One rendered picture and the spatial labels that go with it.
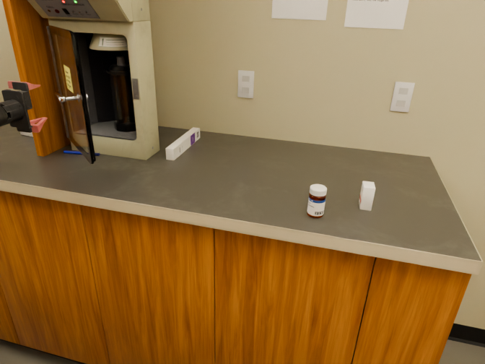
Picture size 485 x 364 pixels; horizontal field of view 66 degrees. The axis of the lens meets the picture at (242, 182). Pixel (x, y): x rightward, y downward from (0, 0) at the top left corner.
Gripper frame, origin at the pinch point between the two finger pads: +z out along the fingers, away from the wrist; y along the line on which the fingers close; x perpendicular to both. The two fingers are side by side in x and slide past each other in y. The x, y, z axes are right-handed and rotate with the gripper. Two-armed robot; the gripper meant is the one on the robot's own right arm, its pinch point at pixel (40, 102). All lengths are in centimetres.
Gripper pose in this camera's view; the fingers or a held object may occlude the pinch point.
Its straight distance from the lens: 126.8
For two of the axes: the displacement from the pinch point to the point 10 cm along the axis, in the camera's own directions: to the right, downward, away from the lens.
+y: 0.2, -9.0, -4.3
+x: -9.6, -1.3, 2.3
